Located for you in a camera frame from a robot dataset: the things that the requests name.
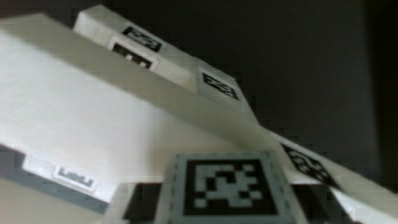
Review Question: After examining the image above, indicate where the white chair leg block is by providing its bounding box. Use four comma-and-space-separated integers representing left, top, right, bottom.
155, 152, 310, 224
73, 5, 198, 91

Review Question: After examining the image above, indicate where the white chair back frame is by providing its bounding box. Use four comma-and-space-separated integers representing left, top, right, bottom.
0, 14, 398, 224

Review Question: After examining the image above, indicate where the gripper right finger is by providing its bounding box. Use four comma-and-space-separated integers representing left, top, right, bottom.
294, 184, 354, 224

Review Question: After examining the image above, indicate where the white chair seat part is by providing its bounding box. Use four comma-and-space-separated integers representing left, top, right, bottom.
194, 58, 256, 120

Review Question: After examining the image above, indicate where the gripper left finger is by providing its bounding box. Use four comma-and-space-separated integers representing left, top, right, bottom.
123, 183, 162, 224

